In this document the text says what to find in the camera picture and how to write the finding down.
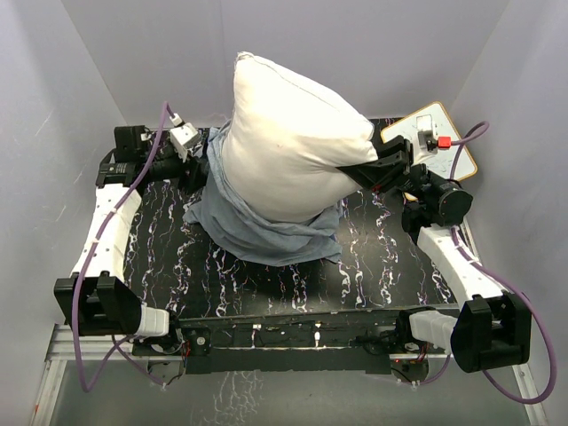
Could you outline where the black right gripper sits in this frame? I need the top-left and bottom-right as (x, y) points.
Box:
(335, 138), (441, 202)

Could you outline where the white pillow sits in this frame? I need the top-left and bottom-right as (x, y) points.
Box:
(222, 52), (378, 223)

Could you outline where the blue pillowcase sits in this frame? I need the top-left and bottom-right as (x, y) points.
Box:
(183, 122), (343, 267)

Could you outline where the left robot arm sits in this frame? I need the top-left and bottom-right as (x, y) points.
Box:
(54, 123), (209, 354)

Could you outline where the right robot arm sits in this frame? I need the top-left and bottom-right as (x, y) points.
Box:
(340, 136), (532, 373)

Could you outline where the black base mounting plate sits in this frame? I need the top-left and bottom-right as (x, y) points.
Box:
(133, 306), (432, 375)

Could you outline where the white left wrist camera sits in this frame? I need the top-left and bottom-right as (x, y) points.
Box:
(169, 113), (201, 162)

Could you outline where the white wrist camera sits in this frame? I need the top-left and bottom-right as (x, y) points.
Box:
(169, 113), (201, 162)
(416, 114), (452, 154)

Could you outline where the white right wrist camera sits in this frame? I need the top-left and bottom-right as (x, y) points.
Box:
(416, 114), (452, 154)

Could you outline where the small whiteboard wooden frame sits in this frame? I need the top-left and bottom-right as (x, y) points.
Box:
(381, 101), (477, 181)

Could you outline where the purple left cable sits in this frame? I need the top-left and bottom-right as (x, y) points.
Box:
(70, 100), (183, 394)

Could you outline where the purple cable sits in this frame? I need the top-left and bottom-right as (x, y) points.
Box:
(70, 100), (183, 394)
(447, 120), (558, 406)

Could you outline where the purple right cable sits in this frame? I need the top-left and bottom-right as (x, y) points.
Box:
(447, 120), (558, 406)

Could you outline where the aluminium frame rail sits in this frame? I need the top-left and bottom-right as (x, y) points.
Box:
(30, 323), (549, 426)

